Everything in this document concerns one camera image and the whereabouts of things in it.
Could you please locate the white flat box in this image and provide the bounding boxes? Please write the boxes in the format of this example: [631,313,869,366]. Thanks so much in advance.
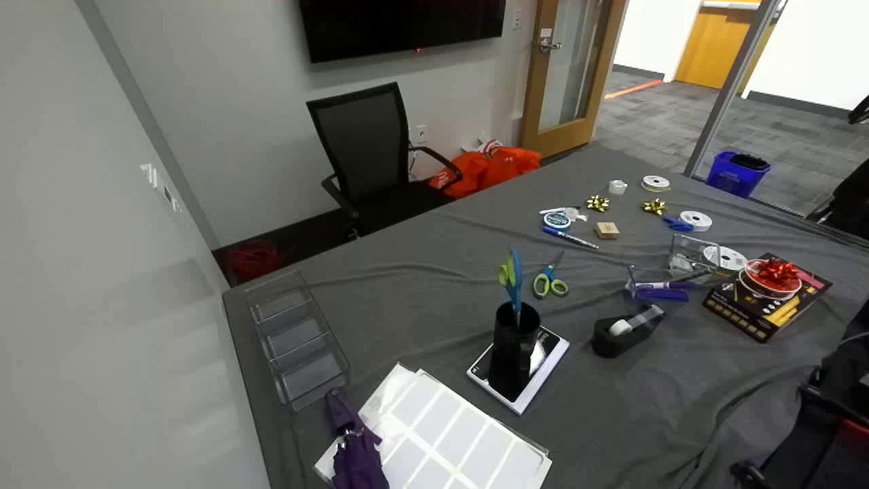
[464,324,573,418]

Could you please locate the red object on floor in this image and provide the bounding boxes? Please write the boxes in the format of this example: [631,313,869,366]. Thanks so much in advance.
[224,239,284,286]

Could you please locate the black gift box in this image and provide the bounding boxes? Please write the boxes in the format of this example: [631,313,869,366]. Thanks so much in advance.
[701,254,834,345]

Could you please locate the blue and green scissors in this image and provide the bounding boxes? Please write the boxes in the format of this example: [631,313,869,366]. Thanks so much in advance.
[498,251,528,322]

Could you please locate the orange bag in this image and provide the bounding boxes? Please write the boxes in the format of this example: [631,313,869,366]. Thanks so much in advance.
[433,145,543,202]

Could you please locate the black mesh office chair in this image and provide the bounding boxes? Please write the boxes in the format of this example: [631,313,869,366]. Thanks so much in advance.
[304,82,464,239]

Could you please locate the black pen cup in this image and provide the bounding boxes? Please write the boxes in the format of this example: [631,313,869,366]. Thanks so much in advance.
[486,300,543,402]

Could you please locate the silver marker with blue cap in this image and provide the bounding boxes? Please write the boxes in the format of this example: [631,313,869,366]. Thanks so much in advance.
[542,224,603,254]

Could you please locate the clear plastic tray organizer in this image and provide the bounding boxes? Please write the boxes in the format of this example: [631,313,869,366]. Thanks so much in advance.
[243,274,354,413]

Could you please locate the wooden door with glass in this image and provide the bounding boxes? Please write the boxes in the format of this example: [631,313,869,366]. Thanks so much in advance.
[520,0,631,160]

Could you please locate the black tape dispenser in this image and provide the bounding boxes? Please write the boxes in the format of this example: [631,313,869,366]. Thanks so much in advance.
[589,301,669,360]

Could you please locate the purple cloth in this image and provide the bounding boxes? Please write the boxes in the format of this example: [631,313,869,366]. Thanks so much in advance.
[324,388,392,489]

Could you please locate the purple marker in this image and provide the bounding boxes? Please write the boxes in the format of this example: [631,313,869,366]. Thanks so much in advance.
[622,278,703,305]

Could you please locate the white ribbon spool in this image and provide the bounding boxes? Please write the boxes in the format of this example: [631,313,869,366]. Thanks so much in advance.
[701,243,754,274]

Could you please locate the blue recycling bin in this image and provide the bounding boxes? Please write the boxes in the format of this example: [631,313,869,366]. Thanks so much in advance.
[703,150,774,202]

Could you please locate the red gift bow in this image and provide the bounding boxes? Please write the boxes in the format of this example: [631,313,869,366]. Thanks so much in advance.
[737,256,808,308]

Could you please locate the black and red cart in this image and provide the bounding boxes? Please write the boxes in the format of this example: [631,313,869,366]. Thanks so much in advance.
[732,301,869,489]

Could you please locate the green handled scissors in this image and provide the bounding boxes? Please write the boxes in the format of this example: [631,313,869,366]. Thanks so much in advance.
[530,262,570,301]

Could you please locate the black wall television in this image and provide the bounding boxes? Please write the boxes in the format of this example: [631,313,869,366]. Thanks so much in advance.
[296,0,509,65]

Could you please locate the white wall outlet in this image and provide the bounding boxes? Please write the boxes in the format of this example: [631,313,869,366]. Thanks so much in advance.
[140,160,179,212]

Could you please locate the grey metal post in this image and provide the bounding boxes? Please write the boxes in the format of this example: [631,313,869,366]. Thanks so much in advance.
[682,0,790,179]

